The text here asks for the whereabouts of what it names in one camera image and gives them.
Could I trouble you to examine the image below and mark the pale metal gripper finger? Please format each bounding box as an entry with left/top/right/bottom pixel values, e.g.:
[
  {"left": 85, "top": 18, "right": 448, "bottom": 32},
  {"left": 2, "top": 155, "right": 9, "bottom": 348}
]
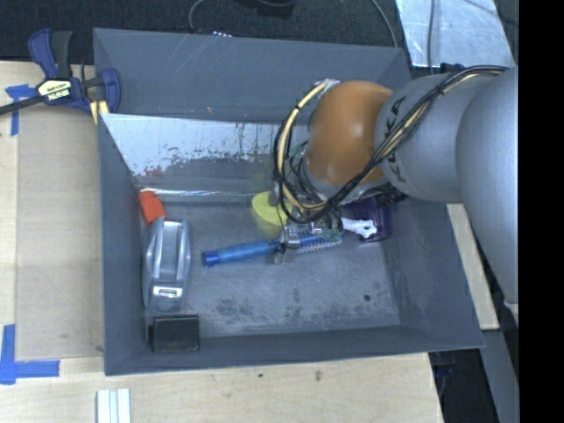
[
  {"left": 272, "top": 234, "right": 345, "bottom": 265},
  {"left": 280, "top": 223, "right": 328, "bottom": 246}
]

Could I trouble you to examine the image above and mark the yellow-green round disc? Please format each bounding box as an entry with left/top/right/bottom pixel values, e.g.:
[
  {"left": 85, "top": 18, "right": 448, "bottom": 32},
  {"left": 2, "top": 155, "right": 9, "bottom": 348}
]
[{"left": 250, "top": 191, "right": 290, "bottom": 239}]

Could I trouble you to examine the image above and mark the blue cylinder tool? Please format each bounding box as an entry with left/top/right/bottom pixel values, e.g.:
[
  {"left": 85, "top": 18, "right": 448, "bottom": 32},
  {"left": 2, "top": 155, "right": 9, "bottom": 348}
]
[{"left": 201, "top": 239, "right": 283, "bottom": 269}]

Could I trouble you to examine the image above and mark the grey metal bin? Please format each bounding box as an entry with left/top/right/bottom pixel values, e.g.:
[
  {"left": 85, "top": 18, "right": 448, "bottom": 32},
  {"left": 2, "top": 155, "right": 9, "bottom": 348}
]
[{"left": 91, "top": 26, "right": 486, "bottom": 376}]

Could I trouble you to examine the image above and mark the clear bottle with orange cap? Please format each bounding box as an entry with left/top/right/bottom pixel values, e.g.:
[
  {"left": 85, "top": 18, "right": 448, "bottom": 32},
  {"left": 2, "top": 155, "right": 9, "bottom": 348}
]
[{"left": 137, "top": 189, "right": 193, "bottom": 313}]

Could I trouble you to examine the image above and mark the black square block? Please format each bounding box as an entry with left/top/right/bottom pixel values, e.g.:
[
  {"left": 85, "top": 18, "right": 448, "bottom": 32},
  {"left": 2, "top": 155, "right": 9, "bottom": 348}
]
[{"left": 146, "top": 314, "right": 202, "bottom": 354}]

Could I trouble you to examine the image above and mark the pale wood board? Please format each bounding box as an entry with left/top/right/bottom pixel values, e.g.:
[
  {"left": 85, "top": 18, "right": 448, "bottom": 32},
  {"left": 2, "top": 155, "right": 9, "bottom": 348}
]
[{"left": 15, "top": 103, "right": 107, "bottom": 362}]

